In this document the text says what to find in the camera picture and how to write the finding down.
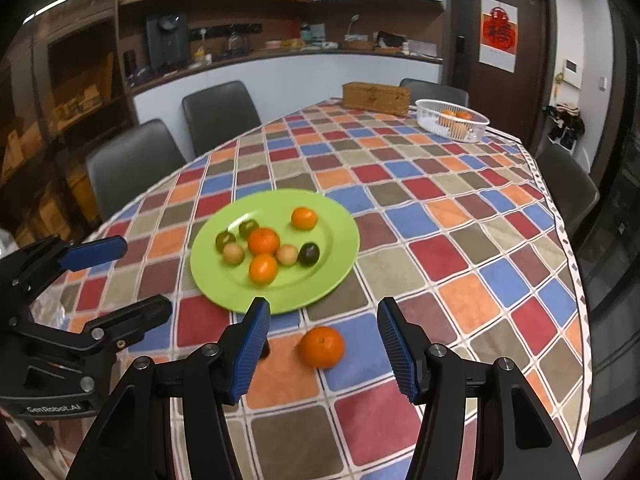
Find tan round fruit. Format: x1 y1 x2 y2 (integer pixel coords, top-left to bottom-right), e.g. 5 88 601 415
276 244 298 266
222 242 245 266

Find green tomato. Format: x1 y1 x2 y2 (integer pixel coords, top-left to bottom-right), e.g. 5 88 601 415
239 219 259 240
215 230 236 252

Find orange mandarin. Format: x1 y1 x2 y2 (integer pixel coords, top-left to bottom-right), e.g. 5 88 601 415
248 254 279 286
247 228 281 256
297 326 346 370
291 207 319 231

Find dark purple plum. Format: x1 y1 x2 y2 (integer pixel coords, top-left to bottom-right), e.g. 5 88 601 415
297 242 320 266
259 340 271 360

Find clear plastic water bottle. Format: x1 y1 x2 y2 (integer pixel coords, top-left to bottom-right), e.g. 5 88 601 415
29 290 65 330

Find dark grey chair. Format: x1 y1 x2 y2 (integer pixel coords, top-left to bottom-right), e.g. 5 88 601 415
86 119 186 221
399 78 469 106
182 80 260 156
536 143 600 237

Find green plate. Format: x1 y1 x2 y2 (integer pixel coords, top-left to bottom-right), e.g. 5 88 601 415
190 188 360 314

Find checkered colourful tablecloth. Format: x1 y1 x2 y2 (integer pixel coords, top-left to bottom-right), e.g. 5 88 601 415
49 100 591 479

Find black coffee machine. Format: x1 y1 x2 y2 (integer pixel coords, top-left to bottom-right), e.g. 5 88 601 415
145 13 191 73

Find white counter cabinet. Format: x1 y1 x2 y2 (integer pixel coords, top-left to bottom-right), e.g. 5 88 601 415
134 52 442 162

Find oranges in basket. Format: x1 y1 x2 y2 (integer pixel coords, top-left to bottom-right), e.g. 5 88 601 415
439 110 473 140

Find dark brown door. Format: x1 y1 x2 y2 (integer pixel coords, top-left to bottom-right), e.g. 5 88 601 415
445 0 558 150

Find red fu poster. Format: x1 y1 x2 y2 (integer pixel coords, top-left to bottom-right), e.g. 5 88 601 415
478 0 518 74

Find white wire basket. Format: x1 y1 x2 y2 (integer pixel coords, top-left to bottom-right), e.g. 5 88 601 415
416 99 490 143

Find white wall intercom panel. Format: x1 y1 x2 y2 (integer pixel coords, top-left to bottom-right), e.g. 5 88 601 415
562 58 582 89

